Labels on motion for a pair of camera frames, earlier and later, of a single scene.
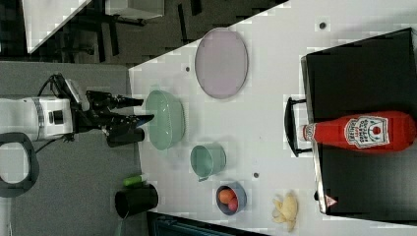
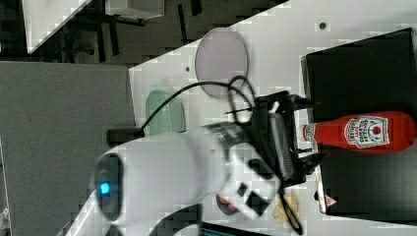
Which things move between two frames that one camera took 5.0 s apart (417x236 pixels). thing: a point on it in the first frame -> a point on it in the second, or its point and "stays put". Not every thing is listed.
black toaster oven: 375,74 stays put
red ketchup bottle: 381,132 stays put
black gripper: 100,116 -> 275,140
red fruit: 233,205 stays put
